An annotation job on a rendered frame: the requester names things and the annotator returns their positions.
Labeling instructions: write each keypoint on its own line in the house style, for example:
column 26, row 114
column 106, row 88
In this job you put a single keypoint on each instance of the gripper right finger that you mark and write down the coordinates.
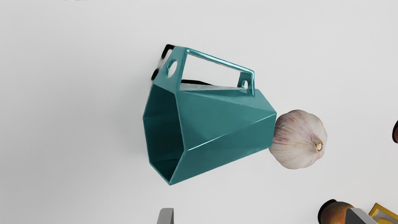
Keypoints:
column 359, row 217

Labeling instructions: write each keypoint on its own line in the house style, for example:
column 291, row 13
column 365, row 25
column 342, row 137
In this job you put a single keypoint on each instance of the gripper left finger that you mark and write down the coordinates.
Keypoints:
column 165, row 216

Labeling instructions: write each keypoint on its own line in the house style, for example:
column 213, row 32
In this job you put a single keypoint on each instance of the teal faceted mug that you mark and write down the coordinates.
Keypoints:
column 217, row 127

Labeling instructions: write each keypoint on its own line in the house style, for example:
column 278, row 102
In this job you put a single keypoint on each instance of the orange red round fruit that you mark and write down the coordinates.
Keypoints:
column 334, row 213

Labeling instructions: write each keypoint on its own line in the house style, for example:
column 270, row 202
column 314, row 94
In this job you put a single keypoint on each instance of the yellow angular object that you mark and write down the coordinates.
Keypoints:
column 384, row 213

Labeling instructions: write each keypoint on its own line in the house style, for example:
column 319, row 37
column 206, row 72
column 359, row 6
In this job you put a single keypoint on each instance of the dark red round object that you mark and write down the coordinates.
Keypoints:
column 395, row 132

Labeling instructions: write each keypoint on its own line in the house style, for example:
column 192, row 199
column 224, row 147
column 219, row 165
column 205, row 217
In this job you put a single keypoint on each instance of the white garlic bulb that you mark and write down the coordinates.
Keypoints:
column 295, row 140

